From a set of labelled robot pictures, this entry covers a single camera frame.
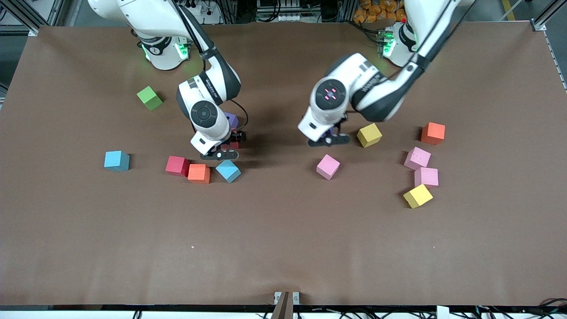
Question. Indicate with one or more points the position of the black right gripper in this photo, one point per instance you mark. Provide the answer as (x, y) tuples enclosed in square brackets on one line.
[(238, 136)]

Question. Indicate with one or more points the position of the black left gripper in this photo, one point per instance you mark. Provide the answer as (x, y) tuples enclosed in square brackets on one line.
[(338, 125)]

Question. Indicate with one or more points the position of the red foam cube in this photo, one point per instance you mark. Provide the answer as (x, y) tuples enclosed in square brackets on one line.
[(234, 145), (177, 165)]

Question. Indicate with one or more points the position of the light blue foam cube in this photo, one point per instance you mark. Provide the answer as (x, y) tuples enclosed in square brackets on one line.
[(116, 160), (228, 172)]

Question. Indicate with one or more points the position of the pink foam cube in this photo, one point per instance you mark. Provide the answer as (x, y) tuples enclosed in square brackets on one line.
[(417, 157), (426, 177), (328, 166)]

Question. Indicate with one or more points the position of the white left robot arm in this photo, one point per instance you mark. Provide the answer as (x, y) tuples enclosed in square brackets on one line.
[(376, 88)]

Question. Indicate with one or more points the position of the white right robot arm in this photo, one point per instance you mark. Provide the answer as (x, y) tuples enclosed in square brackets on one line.
[(150, 17)]

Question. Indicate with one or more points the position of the yellow foam cube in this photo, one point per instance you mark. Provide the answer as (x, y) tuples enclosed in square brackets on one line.
[(369, 135), (417, 196)]

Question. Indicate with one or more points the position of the orange foam cube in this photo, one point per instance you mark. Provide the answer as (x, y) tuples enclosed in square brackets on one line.
[(198, 173), (433, 133)]

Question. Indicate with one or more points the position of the green foam cube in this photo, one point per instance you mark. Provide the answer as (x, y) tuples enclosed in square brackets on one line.
[(149, 98)]

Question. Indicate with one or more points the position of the brown table cover sheet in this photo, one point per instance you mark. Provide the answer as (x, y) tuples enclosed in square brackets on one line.
[(283, 243)]

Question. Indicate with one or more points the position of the white power strip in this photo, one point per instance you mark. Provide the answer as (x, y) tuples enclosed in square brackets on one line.
[(210, 18)]

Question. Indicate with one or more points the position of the bag of orange fruits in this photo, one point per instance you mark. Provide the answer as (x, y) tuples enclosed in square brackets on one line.
[(376, 11)]

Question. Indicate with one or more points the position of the aluminium frame post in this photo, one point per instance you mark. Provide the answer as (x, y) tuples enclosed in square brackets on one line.
[(346, 11), (229, 11)]

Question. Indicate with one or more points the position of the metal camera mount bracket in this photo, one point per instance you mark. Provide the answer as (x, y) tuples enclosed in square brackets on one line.
[(285, 305)]

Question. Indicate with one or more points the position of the aluminium frame profile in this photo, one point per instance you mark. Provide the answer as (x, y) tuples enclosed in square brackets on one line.
[(539, 24), (56, 11)]

